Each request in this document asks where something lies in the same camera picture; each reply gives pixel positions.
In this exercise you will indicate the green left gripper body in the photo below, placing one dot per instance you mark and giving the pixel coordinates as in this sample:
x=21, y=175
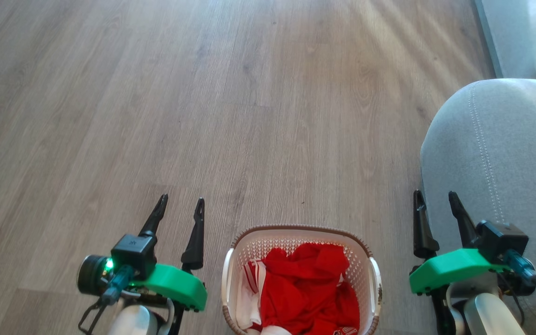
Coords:
x=179, y=286

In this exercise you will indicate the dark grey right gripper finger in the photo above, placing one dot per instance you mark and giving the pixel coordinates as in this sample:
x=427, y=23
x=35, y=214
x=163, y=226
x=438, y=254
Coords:
x=464, y=221
x=422, y=232

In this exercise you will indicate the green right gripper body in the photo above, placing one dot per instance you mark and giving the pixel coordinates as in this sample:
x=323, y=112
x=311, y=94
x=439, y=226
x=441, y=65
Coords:
x=449, y=267

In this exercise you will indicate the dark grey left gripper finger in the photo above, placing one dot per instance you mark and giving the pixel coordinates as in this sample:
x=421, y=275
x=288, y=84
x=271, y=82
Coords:
x=154, y=218
x=196, y=246

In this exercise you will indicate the white brown-rimmed laundry basket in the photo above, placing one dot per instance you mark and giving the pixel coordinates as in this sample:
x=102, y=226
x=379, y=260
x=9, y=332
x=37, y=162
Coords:
x=237, y=260

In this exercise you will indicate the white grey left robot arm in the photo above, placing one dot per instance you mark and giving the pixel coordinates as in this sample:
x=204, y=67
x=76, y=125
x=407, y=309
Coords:
x=133, y=323

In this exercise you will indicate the white red-striped garment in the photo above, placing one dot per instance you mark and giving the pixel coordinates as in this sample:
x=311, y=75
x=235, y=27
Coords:
x=249, y=298

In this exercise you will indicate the red garment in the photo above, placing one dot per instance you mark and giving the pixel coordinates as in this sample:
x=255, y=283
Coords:
x=310, y=288

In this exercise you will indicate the grey sofa seat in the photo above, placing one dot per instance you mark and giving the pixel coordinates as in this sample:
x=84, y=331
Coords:
x=528, y=32

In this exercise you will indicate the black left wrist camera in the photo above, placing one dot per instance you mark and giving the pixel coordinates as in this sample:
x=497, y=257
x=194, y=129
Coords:
x=133, y=253

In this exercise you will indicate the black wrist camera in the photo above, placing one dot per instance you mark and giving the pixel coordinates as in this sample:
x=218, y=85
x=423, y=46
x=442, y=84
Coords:
x=500, y=239
x=133, y=253

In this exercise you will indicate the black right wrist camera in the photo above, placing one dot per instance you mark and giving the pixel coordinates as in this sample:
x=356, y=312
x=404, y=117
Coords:
x=500, y=239

